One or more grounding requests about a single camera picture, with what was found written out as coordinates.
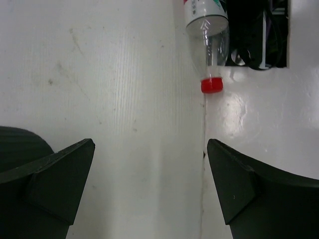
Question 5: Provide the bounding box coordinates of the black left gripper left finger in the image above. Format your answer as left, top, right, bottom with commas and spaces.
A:
0, 138, 95, 239

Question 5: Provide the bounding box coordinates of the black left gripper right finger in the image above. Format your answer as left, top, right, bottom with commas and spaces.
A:
207, 139, 319, 239

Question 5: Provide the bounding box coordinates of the red cap soda bottle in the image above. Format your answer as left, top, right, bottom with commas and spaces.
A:
183, 0, 230, 94

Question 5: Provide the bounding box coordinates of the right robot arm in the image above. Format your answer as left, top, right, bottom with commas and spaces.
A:
226, 0, 264, 70

